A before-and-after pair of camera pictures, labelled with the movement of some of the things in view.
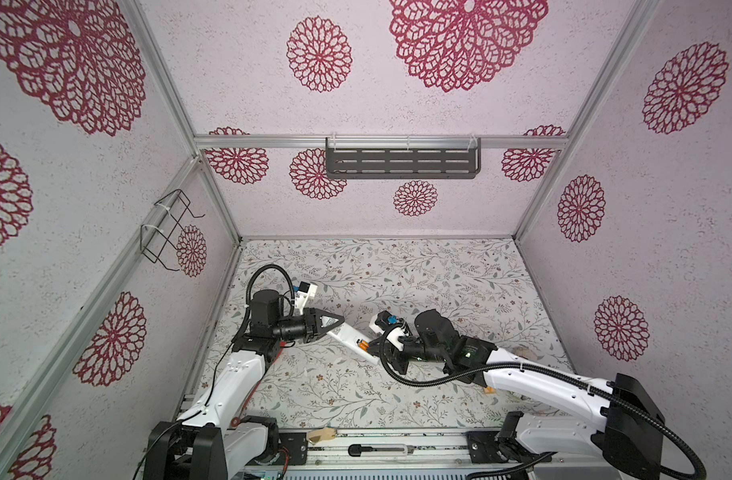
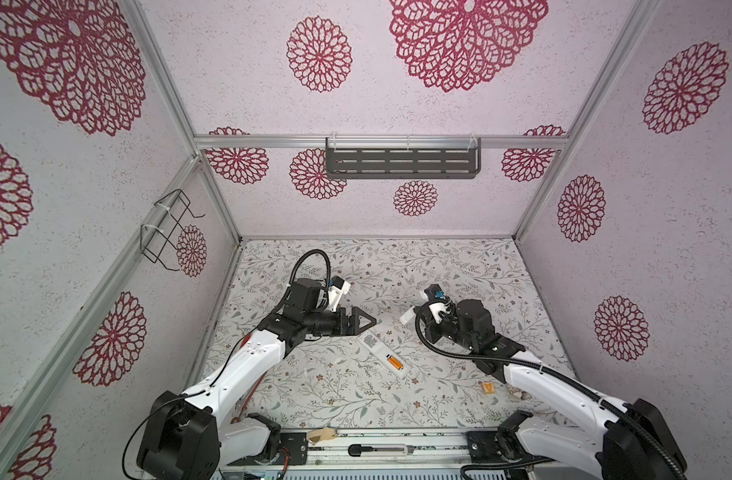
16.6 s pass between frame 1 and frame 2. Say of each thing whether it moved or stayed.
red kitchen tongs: stayed
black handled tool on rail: stayed
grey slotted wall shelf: stayed
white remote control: moved
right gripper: moved
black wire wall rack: stayed
